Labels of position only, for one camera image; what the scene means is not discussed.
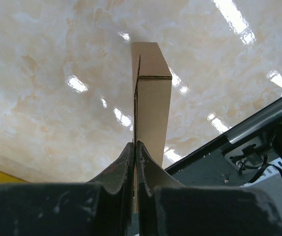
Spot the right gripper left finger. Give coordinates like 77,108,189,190
0,143,134,236

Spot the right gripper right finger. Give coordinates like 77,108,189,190
136,141,282,236

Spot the brown cardboard box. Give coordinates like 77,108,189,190
130,41,173,213

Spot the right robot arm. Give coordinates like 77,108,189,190
0,122,282,236

